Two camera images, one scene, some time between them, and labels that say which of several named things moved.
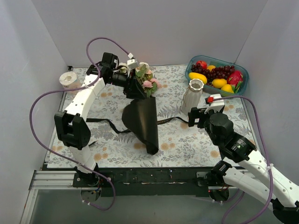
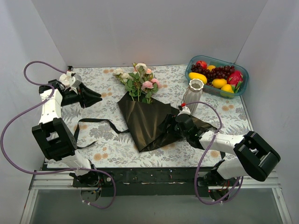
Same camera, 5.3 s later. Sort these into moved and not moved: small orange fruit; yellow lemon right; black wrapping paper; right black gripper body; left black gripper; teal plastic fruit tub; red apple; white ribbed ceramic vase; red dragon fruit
Moved: right black gripper body; left black gripper; black wrapping paper
Not moved: red apple; yellow lemon right; white ribbed ceramic vase; small orange fruit; red dragon fruit; teal plastic fruit tub
